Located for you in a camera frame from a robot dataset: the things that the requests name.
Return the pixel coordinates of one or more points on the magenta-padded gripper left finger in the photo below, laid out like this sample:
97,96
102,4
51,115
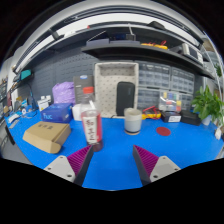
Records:
63,166

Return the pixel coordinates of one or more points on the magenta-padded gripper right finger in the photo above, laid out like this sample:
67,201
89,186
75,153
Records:
160,167

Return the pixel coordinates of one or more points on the clear bottle with red cap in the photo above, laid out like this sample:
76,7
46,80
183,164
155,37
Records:
91,130

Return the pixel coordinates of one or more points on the flat round red coaster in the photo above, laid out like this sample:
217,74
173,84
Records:
163,131

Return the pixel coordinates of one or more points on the brown cardboard box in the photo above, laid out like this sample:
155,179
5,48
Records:
45,135

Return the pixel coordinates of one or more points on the black box with white label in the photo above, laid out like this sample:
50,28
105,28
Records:
170,116

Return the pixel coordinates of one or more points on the yellow multimeter with red leads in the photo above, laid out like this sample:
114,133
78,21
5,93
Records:
152,115

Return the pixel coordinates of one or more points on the white and grey mug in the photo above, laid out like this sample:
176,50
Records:
133,121

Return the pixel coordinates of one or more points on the blue cardboard box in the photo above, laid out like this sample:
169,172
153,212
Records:
56,113

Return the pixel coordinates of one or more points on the plain white box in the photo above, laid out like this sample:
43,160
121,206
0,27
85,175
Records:
76,112

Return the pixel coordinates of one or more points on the flat black case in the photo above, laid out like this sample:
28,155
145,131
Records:
190,117

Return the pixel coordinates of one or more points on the small white box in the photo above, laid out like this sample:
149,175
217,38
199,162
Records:
43,104

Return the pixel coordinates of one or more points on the clear organizer with coloured parts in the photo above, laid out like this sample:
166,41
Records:
170,101

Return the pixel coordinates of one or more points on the grey small-parts drawer cabinet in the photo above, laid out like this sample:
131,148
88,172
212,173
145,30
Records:
147,98
154,75
187,101
182,80

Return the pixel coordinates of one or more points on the purple plastic bag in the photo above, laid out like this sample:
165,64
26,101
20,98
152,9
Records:
63,92

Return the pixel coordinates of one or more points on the black zip case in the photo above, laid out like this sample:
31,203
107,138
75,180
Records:
125,98

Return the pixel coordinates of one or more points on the dark grey product box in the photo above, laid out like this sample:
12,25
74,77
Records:
81,88

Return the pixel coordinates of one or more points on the green potted plant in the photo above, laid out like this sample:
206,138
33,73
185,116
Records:
208,103

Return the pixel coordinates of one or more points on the white perforated tray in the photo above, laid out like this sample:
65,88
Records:
106,90

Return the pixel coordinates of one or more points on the dark grey pegboard panel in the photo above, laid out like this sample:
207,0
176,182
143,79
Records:
56,70

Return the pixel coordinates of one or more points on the small hanging green plant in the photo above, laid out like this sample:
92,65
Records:
218,70

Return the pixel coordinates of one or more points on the dark overhead shelf unit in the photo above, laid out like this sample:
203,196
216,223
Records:
133,50

